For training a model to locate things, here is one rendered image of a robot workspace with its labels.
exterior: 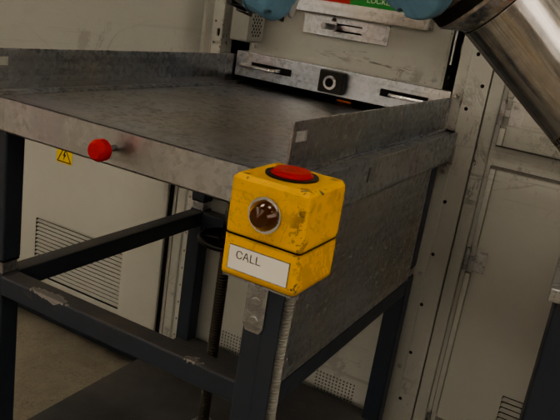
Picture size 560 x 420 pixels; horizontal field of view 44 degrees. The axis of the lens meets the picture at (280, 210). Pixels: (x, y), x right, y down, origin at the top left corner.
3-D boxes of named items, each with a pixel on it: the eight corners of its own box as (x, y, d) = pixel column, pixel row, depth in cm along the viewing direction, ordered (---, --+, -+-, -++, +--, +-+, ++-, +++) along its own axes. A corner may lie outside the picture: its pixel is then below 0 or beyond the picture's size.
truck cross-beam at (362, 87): (445, 120, 146) (451, 92, 144) (234, 74, 170) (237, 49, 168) (452, 118, 150) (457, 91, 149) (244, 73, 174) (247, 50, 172)
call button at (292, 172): (298, 195, 61) (302, 177, 61) (261, 184, 63) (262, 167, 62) (318, 188, 64) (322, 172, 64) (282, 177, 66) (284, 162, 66)
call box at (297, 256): (292, 302, 61) (310, 192, 58) (217, 274, 64) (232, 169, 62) (330, 277, 68) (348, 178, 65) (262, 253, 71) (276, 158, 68)
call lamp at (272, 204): (271, 242, 59) (277, 204, 58) (237, 231, 61) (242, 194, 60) (278, 238, 61) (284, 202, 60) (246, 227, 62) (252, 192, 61)
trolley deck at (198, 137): (302, 226, 86) (309, 179, 84) (-29, 121, 113) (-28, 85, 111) (452, 160, 144) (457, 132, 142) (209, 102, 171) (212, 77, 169)
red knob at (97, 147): (101, 165, 94) (102, 142, 94) (83, 159, 96) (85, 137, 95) (122, 161, 98) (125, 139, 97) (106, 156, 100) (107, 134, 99)
